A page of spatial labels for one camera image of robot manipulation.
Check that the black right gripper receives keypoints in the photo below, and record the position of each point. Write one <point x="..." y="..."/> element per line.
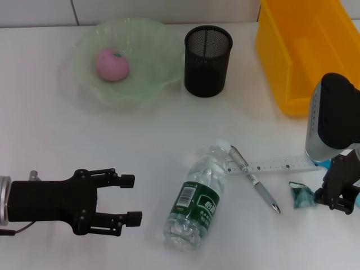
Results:
<point x="355" y="163"/>

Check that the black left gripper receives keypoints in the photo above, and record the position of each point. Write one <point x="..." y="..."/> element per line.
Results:
<point x="50" y="201"/>

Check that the green plastic wrapper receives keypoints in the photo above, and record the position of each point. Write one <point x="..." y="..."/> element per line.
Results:
<point x="302" y="197"/>

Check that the clear green-label water bottle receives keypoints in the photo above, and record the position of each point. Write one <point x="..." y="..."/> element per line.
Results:
<point x="194" y="199"/>

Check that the pink toy peach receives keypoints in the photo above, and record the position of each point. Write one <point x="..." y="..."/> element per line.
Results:
<point x="112" y="66"/>

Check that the clear plastic ruler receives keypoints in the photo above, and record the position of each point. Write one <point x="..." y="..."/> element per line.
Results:
<point x="275" y="164"/>

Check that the silver ballpoint pen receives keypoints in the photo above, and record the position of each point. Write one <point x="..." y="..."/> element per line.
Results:
<point x="253" y="177"/>

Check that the translucent green fruit plate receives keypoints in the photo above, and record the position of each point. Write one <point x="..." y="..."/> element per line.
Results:
<point x="146" y="78"/>

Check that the black mesh pen holder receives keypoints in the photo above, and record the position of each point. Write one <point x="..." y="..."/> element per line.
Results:
<point x="206" y="73"/>

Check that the yellow plastic bin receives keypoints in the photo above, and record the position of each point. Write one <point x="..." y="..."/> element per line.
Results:
<point x="295" y="56"/>

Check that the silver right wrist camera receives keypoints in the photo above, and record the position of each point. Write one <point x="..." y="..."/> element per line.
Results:
<point x="332" y="118"/>

